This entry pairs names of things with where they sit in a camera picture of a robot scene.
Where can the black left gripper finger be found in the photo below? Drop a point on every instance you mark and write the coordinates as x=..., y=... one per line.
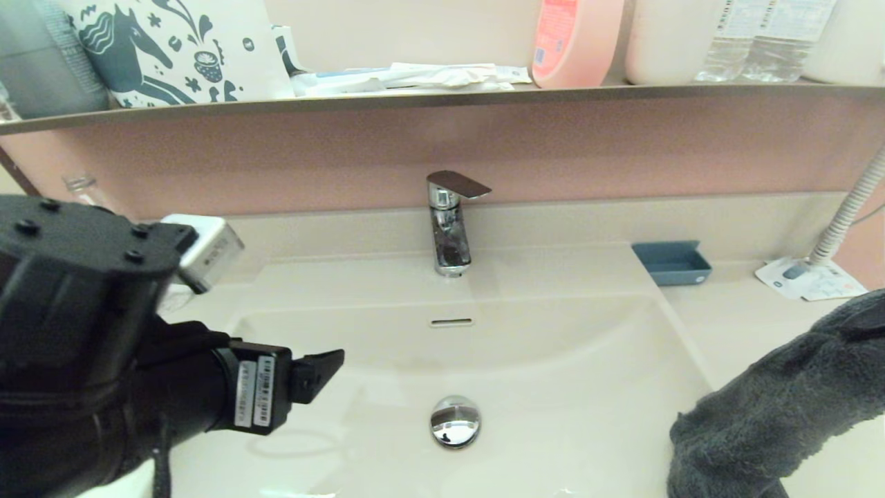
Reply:
x=314, y=373

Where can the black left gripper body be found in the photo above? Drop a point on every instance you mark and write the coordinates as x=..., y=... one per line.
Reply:
x=256, y=387

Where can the chrome lever faucet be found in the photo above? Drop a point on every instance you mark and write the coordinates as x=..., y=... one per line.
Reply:
x=451, y=235

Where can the orange and grey cleaning cloth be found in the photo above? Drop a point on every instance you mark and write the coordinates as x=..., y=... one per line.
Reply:
x=774, y=415

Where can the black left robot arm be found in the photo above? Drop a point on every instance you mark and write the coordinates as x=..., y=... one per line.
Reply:
x=83, y=346

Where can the chrome sink drain stopper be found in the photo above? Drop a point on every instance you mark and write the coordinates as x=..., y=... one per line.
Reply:
x=455, y=422

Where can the white ceramic sink basin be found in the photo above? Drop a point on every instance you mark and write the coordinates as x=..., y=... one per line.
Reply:
x=553, y=380

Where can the clear plastic water bottle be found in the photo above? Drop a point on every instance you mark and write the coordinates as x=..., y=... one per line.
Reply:
x=83, y=190

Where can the white sachet with blue stripe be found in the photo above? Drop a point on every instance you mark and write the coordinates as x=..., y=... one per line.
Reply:
x=337, y=81

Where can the white box with dark print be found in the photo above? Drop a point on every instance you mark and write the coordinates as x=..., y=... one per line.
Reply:
x=289, y=52

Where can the crumpled white plastic packet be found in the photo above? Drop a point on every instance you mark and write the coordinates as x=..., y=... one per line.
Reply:
x=449, y=76

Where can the white bag with horse print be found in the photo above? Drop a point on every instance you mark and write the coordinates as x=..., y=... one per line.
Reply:
x=178, y=48

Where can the small white sachet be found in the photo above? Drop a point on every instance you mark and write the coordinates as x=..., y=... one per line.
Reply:
x=514, y=74

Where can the blue plastic soap dish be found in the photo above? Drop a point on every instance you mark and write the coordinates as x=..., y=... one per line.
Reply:
x=673, y=266

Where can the grey container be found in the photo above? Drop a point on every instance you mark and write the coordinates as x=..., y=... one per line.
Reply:
x=40, y=62

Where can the pink plastic bottle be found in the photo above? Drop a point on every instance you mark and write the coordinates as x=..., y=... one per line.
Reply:
x=576, y=41

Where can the white printed paper leaflet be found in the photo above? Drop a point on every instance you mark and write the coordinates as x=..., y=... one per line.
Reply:
x=840, y=283
x=778, y=279

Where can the plain white round container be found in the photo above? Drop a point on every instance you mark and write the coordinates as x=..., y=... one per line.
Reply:
x=666, y=41

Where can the small clear labelled water bottle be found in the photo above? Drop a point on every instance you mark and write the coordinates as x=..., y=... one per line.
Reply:
x=787, y=48
x=725, y=48

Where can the white ribbed container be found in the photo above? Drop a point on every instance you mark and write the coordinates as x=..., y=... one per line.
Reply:
x=854, y=41

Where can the small grey wrist camera box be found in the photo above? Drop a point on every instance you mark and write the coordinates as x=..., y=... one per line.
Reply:
x=207, y=252

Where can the brown wall shelf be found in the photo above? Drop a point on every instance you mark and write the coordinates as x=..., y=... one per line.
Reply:
x=415, y=98

